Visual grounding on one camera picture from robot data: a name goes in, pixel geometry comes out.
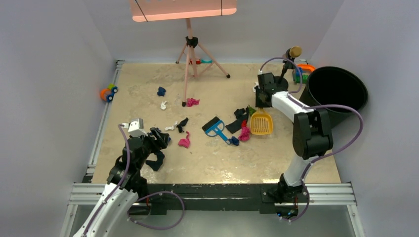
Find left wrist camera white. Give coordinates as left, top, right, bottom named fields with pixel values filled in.
left=122, top=118, right=147, bottom=137

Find pink light panel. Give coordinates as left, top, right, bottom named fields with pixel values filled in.
left=129, top=0, right=238, bottom=22

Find white paper scrap far right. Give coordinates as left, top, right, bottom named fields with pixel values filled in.
left=252, top=82, right=259, bottom=93

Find flat black paper sheet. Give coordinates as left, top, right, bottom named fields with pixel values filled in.
left=226, top=119, right=247, bottom=134

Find white twisted paper scrap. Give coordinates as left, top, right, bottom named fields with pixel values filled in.
left=165, top=121, right=178, bottom=131

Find blue hand brush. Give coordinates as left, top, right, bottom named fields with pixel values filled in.
left=202, top=116, right=231, bottom=145

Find green paper scrap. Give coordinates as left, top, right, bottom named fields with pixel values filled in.
left=248, top=105, right=257, bottom=117

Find black trash bin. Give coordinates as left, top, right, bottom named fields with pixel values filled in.
left=299, top=66, right=369, bottom=111

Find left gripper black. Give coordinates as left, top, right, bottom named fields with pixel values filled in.
left=134, top=127, right=168, bottom=169

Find small blue paper scrap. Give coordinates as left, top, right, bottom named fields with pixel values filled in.
left=229, top=136, right=240, bottom=146

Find black paper scrap centre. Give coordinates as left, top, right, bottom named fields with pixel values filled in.
left=176, top=118, right=189, bottom=133

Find yellow slotted scoop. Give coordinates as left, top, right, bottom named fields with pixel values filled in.
left=250, top=108, right=273, bottom=135

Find white paper scrap far left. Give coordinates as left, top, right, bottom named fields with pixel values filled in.
left=160, top=101, right=167, bottom=110

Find purple cable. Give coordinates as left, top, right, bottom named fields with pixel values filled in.
left=82, top=123, right=186, bottom=237
left=259, top=57, right=365, bottom=223

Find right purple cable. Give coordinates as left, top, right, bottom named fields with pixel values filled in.
left=259, top=57, right=365, bottom=223

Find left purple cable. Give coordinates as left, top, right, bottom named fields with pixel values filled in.
left=82, top=123, right=186, bottom=237

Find orange green toy car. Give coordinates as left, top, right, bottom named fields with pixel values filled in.
left=99, top=83, right=118, bottom=103

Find red teal toy behind tripod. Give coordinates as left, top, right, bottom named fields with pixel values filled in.
left=195, top=58, right=213, bottom=65

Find black microphone stand gold head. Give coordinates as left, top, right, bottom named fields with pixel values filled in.
left=278, top=45, right=303, bottom=86

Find pink paper scrap right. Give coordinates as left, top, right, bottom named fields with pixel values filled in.
left=239, top=120, right=251, bottom=142

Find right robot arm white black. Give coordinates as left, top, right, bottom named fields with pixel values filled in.
left=250, top=72, right=333, bottom=203

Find colourful block toy orange arch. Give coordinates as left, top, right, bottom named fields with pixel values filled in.
left=292, top=64, right=316, bottom=84

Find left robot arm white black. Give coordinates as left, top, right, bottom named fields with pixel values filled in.
left=74, top=124, right=170, bottom=237

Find pink tripod stand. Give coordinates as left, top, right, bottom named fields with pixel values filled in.
left=175, top=18, right=231, bottom=107

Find black crumpled paper scrap right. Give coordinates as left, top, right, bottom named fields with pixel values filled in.
left=234, top=107, right=249, bottom=120

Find pink paper scrap by tripod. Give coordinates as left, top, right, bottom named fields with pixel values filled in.
left=186, top=98, right=200, bottom=107

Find pink paper scrap centre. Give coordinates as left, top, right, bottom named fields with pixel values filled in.
left=178, top=131, right=190, bottom=149

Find blue paper scrap far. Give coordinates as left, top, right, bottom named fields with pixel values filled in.
left=157, top=86, right=166, bottom=96

